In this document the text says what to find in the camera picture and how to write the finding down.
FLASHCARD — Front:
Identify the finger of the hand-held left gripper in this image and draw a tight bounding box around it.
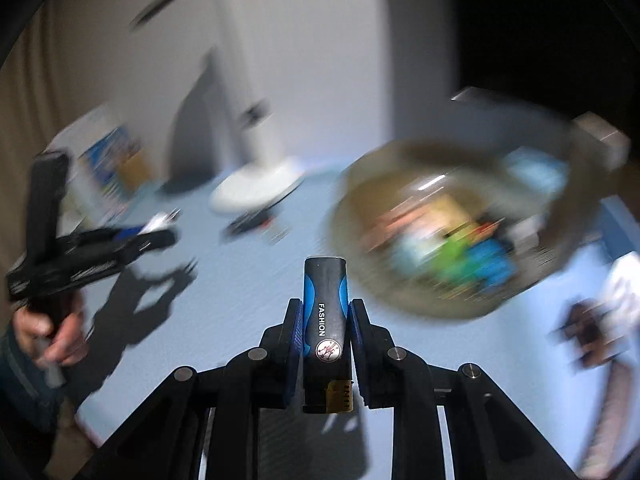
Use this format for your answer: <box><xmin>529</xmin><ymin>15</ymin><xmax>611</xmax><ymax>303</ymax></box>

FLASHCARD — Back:
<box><xmin>74</xmin><ymin>229</ymin><xmax>179</xmax><ymax>282</ymax></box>
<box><xmin>71</xmin><ymin>226</ymin><xmax>147</xmax><ymax>254</ymax></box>

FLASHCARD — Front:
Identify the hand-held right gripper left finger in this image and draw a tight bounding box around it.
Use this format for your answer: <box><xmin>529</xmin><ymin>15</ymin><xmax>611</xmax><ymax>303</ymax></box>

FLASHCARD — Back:
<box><xmin>75</xmin><ymin>298</ymin><xmax>304</xmax><ymax>480</ymax></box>

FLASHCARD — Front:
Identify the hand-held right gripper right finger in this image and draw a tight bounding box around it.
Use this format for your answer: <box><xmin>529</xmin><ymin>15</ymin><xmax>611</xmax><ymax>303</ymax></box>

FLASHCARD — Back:
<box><xmin>349</xmin><ymin>298</ymin><xmax>581</xmax><ymax>480</ymax></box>

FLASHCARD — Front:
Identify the black and blue lighter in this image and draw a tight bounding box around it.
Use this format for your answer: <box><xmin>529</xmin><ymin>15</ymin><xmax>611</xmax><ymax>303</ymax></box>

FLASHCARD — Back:
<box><xmin>302</xmin><ymin>256</ymin><xmax>354</xmax><ymax>414</ymax></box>

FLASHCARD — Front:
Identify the blue and white figurine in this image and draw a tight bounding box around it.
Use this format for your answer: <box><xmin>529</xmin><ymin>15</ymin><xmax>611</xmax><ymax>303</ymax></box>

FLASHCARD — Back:
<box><xmin>137</xmin><ymin>210</ymin><xmax>181</xmax><ymax>237</ymax></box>

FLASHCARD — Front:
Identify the lime green translucent figure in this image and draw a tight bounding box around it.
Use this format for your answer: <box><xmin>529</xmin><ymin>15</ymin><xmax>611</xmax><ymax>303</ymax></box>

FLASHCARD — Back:
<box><xmin>436</xmin><ymin>240</ymin><xmax>473</xmax><ymax>283</ymax></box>

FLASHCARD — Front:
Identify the orange pink small box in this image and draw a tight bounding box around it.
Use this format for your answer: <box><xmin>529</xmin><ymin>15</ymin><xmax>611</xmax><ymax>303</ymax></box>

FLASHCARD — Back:
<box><xmin>387</xmin><ymin>197</ymin><xmax>473</xmax><ymax>243</ymax></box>

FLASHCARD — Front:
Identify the bright blue lighter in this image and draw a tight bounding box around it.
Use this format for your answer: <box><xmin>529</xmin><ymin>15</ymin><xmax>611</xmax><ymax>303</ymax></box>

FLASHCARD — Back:
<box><xmin>470</xmin><ymin>239</ymin><xmax>518</xmax><ymax>288</ymax></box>

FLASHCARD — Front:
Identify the amber ribbed glass bowl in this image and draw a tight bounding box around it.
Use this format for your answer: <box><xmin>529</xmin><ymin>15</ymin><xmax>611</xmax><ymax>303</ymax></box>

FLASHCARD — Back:
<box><xmin>324</xmin><ymin>132</ymin><xmax>603</xmax><ymax>322</ymax></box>

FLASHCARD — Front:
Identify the person's left forearm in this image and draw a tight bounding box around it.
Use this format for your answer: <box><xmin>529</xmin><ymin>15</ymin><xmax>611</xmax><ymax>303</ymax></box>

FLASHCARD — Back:
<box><xmin>0</xmin><ymin>327</ymin><xmax>68</xmax><ymax>433</ymax></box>

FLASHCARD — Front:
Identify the person's left hand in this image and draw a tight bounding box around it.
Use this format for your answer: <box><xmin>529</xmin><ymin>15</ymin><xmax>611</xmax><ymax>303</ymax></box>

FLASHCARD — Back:
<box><xmin>14</xmin><ymin>304</ymin><xmax>87</xmax><ymax>367</ymax></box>

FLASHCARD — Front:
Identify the white and blue printed box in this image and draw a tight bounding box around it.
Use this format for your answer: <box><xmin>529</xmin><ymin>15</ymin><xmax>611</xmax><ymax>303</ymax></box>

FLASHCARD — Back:
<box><xmin>47</xmin><ymin>107</ymin><xmax>158</xmax><ymax>223</ymax></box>

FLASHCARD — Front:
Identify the white desk lamp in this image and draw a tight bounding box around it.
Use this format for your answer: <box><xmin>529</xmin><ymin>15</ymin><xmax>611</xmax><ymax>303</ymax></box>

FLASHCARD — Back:
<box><xmin>129</xmin><ymin>0</ymin><xmax>307</xmax><ymax>217</ymax></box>

